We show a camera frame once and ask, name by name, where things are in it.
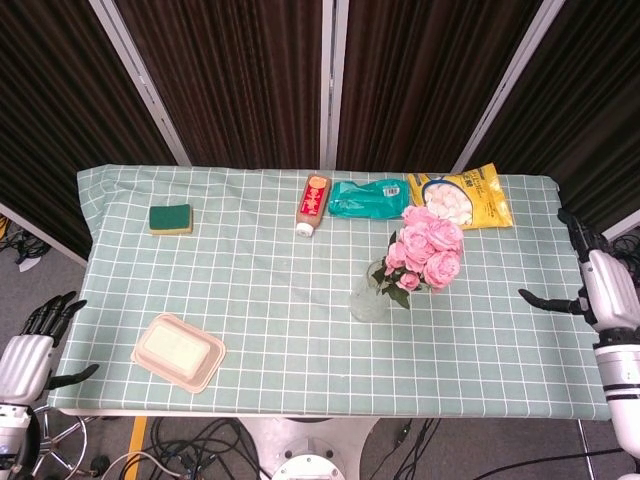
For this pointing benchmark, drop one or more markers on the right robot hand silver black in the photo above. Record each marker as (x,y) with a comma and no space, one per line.
(612,290)

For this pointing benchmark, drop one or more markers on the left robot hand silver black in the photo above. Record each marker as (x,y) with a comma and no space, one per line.
(25,365)

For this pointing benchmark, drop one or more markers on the pink artificial flower bouquet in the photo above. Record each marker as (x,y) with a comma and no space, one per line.
(430,245)

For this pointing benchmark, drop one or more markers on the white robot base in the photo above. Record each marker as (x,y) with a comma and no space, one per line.
(310,445)

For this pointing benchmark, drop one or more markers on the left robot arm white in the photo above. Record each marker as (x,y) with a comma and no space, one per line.
(12,435)

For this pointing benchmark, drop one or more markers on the clear glass vase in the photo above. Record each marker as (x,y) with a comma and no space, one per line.
(367,307)

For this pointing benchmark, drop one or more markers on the chrome stool base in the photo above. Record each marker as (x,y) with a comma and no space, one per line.
(60,445)

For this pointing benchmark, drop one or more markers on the cream soap bar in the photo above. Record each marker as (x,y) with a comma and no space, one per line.
(175,347)

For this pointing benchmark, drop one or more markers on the yellow bag white candies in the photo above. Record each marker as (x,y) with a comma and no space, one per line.
(487,200)

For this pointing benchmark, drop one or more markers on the beige soap tray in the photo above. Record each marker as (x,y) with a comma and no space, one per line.
(212,367)

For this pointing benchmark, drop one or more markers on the green yellow sponge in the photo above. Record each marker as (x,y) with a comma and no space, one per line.
(170,217)

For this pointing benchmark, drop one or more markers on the teal snack bag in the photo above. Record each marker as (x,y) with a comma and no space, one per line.
(367,200)

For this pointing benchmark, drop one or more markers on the green checked tablecloth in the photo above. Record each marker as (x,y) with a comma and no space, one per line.
(280,300)

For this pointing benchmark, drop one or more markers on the sauce bottle red label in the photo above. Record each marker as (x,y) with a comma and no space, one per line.
(313,202)

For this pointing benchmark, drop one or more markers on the brown partition panel silver frame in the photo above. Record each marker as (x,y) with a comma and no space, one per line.
(420,75)
(235,75)
(50,100)
(590,100)

